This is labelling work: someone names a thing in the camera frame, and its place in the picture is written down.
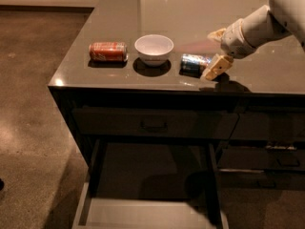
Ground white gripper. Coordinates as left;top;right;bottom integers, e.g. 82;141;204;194
200;19;256;81

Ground blue silver redbull can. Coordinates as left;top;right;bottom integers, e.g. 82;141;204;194
180;53;212;74

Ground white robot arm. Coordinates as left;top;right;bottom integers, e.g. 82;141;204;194
201;0;305;80

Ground dark counter cabinet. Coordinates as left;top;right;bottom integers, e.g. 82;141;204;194
49;0;305;229

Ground red soda can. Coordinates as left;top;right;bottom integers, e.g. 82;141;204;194
89;42;128;62

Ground dark top drawer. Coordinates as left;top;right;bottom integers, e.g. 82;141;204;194
71;107;238;139

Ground open middle drawer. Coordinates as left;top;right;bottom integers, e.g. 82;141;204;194
72;140;230;229

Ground white bowl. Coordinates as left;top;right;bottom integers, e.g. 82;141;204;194
134;34;174;67

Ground right side drawers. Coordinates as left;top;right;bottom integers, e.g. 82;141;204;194
217;100;305;191

